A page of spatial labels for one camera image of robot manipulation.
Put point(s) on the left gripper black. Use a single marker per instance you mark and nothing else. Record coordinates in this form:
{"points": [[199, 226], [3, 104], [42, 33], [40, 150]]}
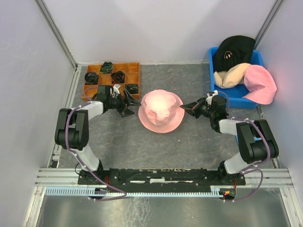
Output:
{"points": [[129, 100]]}

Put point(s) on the rolled black belt top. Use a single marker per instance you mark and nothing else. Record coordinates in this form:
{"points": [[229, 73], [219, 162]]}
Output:
{"points": [[106, 68]]}

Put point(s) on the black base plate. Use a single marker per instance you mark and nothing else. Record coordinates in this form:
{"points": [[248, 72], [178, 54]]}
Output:
{"points": [[167, 180]]}

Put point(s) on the rolled black belt left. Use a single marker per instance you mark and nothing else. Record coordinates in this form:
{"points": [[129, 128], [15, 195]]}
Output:
{"points": [[91, 78]]}

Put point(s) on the blue plastic bin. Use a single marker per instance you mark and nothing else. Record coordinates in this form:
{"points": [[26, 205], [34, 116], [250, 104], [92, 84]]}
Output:
{"points": [[236, 93]]}

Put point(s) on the rolled black belt centre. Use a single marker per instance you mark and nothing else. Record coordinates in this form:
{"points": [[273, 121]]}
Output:
{"points": [[118, 77]]}

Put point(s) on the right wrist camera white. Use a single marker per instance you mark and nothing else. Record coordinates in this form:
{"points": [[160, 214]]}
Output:
{"points": [[212, 93]]}

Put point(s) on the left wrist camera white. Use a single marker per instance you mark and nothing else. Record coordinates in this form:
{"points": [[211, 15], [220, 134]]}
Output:
{"points": [[115, 90]]}

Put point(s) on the pink bucket hat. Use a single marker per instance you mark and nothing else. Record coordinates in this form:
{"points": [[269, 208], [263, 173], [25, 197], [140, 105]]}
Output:
{"points": [[260, 84], [160, 111]]}

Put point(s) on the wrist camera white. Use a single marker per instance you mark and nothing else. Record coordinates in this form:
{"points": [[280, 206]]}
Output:
{"points": [[115, 90], [212, 93]]}

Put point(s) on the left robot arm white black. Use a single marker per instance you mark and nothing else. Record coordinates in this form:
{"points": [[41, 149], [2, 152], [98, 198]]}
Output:
{"points": [[72, 129]]}

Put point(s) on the beige hat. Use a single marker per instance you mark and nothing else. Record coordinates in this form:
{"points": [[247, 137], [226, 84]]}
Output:
{"points": [[232, 77]]}

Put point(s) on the orange compartment tray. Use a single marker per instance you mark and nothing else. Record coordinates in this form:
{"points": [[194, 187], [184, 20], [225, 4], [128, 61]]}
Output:
{"points": [[132, 76]]}

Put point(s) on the black cap with logo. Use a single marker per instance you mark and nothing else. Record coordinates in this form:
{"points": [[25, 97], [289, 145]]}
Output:
{"points": [[232, 51]]}

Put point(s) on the light blue cable duct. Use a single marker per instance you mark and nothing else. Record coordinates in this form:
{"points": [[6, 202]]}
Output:
{"points": [[94, 192]]}

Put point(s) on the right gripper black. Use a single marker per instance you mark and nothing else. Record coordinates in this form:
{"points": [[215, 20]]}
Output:
{"points": [[189, 108]]}

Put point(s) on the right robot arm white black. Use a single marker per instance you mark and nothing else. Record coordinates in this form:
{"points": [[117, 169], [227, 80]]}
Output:
{"points": [[255, 138]]}

